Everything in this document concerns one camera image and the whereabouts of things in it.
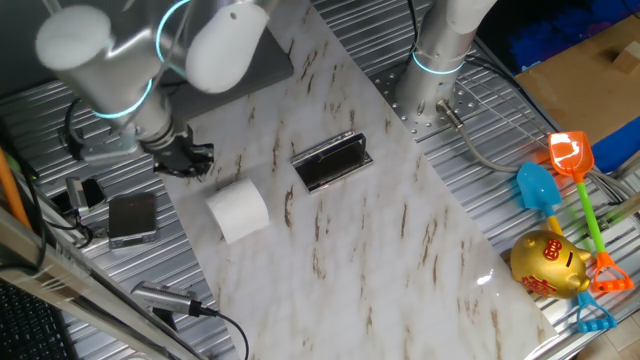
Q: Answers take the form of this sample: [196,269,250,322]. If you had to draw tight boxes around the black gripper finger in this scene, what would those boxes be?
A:
[191,141,217,165]
[175,160,214,180]

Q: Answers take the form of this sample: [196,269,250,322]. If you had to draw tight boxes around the chrome paper roll shelf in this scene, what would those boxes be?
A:
[290,130,375,195]

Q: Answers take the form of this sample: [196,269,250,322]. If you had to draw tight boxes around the silver box camera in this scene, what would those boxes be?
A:
[64,176,92,215]

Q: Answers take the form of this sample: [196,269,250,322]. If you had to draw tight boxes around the blue toy shovel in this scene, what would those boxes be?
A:
[515,161,619,335]

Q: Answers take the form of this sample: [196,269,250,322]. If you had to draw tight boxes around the blue plastic sheet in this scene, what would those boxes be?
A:
[589,116,640,174]

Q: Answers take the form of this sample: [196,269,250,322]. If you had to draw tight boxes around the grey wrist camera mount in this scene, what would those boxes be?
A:
[81,136,152,168]

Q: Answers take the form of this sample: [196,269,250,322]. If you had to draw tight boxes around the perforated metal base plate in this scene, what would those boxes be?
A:
[369,58,482,142]

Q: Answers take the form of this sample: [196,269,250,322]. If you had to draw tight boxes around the black keyboard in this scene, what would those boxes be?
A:
[0,279,80,360]

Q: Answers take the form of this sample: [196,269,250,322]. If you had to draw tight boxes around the pale wooden block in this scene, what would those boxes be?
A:
[611,40,640,77]

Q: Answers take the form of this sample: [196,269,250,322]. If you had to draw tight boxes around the marble pattern mat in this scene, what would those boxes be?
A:
[159,0,559,360]

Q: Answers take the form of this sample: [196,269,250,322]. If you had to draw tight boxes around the black camera cable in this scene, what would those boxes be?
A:
[192,301,251,360]

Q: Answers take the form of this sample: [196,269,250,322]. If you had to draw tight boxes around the silver digital kitchen scale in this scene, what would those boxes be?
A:
[107,191,160,251]

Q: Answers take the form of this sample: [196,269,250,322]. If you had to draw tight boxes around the aluminium frame beam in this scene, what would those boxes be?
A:
[0,206,202,360]

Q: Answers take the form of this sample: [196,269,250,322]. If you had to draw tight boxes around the orange toy shovel green handle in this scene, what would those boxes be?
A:
[547,130,636,294]

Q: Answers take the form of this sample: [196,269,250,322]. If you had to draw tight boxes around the gold piggy bank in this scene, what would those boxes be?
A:
[509,229,593,301]

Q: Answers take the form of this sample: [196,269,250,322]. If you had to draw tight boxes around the black base cable bundle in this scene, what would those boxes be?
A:
[406,0,427,57]

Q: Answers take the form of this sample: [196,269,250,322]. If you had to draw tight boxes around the black camera bracket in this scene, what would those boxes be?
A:
[149,307,180,333]

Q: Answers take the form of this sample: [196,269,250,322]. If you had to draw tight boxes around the brown cardboard box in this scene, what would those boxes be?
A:
[514,14,640,147]

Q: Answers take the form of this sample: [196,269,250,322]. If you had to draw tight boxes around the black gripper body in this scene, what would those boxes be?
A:
[148,123,202,177]

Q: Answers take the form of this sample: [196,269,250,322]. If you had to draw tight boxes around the silver camera with grille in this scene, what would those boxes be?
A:
[130,280,203,318]

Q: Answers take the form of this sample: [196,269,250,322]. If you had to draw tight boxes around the white toilet paper roll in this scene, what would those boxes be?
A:
[204,178,271,245]

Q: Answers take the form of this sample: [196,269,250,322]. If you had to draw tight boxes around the grey cable with metal connector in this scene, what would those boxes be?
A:
[434,98,524,174]

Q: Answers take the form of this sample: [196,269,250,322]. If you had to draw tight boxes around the orange pole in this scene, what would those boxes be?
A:
[0,146,34,232]

